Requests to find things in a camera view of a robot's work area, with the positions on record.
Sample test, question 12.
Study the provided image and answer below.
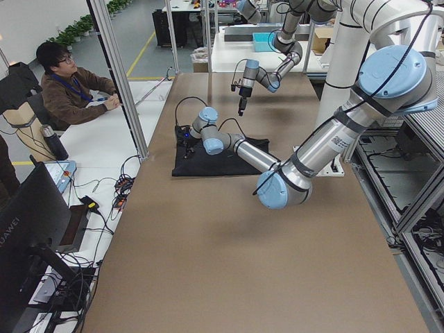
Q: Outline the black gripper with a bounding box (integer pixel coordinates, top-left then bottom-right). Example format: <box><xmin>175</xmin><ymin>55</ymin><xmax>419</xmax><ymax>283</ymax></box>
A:
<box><xmin>183</xmin><ymin>133</ymin><xmax>200</xmax><ymax>159</ymax></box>
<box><xmin>238</xmin><ymin>87</ymin><xmax>253</xmax><ymax>116</ymax></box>

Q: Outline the blue plastic bin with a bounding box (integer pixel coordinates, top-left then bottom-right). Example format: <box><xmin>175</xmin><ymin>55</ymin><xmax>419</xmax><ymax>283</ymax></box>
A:
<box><xmin>252</xmin><ymin>32</ymin><xmax>278</xmax><ymax>53</ymax></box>

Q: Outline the black Huawei monitor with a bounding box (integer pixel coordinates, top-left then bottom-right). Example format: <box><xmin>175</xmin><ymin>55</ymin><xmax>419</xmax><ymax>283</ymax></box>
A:
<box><xmin>1</xmin><ymin>162</ymin><xmax>89</xmax><ymax>311</ymax></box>

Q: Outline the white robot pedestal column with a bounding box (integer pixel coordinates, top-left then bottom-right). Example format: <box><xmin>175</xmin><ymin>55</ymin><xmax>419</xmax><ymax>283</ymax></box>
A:
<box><xmin>293</xmin><ymin>0</ymin><xmax>396</xmax><ymax>178</ymax></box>

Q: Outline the teach pendant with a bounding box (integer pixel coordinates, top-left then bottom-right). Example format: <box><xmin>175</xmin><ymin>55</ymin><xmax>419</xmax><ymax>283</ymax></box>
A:
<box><xmin>44</xmin><ymin>160</ymin><xmax>77</xmax><ymax>194</ymax></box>

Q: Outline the seated man brown jacket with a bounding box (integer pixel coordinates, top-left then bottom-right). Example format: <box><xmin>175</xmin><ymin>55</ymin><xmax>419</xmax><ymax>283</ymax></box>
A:
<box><xmin>36</xmin><ymin>42</ymin><xmax>120</xmax><ymax>130</ymax></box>

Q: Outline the aluminium frame post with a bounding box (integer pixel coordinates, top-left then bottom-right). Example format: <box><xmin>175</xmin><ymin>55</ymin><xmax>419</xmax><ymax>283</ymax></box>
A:
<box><xmin>86</xmin><ymin>0</ymin><xmax>148</xmax><ymax>161</ymax></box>

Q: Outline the black t-shirt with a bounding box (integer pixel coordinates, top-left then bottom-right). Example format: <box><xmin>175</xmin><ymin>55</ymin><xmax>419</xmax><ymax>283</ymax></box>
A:
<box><xmin>171</xmin><ymin>141</ymin><xmax>260</xmax><ymax>177</ymax></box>

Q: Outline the black water bottle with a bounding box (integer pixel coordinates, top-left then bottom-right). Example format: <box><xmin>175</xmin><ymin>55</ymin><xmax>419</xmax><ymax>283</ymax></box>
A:
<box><xmin>41</xmin><ymin>124</ymin><xmax>69</xmax><ymax>160</ymax></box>

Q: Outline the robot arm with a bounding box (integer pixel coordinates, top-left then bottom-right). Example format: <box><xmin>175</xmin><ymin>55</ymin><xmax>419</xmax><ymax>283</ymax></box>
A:
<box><xmin>184</xmin><ymin>45</ymin><xmax>435</xmax><ymax>210</ymax></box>
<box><xmin>232</xmin><ymin>1</ymin><xmax>337</xmax><ymax>116</ymax></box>

